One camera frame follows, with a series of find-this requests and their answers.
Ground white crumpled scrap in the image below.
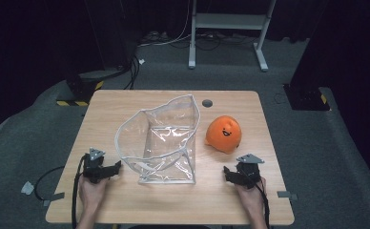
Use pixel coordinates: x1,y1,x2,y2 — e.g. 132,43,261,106
20,180,35,196

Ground grey tape strip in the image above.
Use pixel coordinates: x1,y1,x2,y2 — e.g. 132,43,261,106
277,190,299,201
42,192,66,207

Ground person's right hand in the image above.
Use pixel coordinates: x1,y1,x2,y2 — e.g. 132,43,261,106
235,177,267,215

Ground black cable loop on floor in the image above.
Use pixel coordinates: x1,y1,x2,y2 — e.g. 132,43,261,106
33,165,66,202

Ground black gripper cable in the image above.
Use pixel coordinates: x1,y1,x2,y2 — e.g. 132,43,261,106
254,181,272,229
71,154,89,229

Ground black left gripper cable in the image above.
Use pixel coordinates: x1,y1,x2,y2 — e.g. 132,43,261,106
71,154,89,229

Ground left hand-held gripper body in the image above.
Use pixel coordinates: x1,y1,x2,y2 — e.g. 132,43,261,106
82,147,112,184

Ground orange round fruit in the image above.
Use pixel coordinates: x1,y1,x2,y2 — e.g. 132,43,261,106
204,114,243,156

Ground black cables under stand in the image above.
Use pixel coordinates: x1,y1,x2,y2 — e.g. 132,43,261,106
170,31,257,52

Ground clear plastic bag white trim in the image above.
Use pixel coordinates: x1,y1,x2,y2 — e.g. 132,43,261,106
113,94,201,185

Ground black floor cable bundle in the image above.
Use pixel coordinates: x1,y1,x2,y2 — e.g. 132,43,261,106
124,55,142,91

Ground white floor cable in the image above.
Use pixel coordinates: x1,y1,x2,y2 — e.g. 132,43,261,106
137,0,195,49

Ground black square stand base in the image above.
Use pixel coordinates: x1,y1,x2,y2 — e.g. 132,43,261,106
282,83,331,112

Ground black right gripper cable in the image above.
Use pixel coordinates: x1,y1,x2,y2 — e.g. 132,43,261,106
254,181,272,229

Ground black stand base hazard striped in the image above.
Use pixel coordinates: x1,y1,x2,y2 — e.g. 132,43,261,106
55,68,134,108

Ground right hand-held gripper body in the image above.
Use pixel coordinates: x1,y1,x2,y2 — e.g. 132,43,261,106
236,153,265,189

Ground person's left hand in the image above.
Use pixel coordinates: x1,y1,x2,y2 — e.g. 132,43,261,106
77,175,110,213

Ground white metal stand frame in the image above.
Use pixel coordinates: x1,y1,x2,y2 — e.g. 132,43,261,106
188,0,277,73

